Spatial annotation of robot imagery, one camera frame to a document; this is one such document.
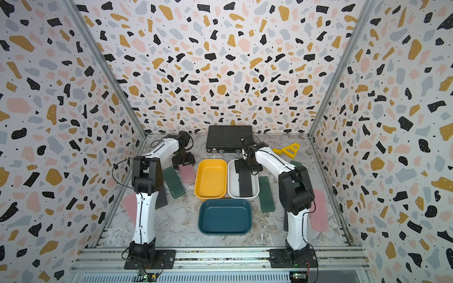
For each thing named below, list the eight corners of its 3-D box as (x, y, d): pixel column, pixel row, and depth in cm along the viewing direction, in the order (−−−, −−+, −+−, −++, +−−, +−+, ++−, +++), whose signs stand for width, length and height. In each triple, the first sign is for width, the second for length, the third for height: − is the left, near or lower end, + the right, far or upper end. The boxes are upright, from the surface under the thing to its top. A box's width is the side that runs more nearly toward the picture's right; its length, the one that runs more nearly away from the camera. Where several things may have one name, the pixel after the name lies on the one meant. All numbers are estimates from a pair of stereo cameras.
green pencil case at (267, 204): (261, 212, 90) (263, 208, 85) (255, 181, 101) (256, 175, 96) (273, 211, 90) (276, 206, 85) (266, 180, 102) (268, 174, 97)
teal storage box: (197, 235, 82) (195, 231, 78) (202, 203, 92) (200, 198, 87) (251, 235, 83) (252, 231, 78) (250, 203, 92) (250, 198, 88)
